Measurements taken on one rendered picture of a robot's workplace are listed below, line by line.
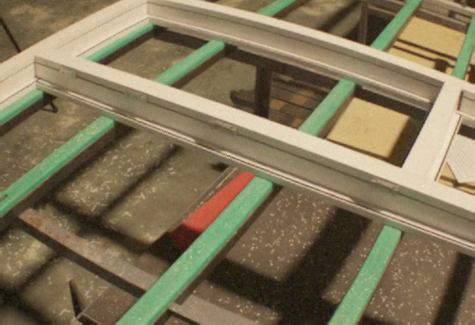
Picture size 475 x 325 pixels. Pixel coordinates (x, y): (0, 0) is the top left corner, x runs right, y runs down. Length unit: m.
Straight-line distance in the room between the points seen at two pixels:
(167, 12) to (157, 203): 0.95
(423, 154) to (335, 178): 0.17
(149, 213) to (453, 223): 1.52
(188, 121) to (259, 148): 0.14
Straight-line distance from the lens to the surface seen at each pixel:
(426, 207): 0.93
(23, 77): 1.30
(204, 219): 1.27
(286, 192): 1.42
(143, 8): 1.58
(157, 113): 1.10
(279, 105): 2.26
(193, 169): 2.46
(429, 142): 1.04
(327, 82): 1.43
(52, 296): 1.98
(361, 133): 1.59
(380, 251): 0.90
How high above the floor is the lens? 1.47
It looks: 34 degrees down
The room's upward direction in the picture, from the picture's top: 3 degrees clockwise
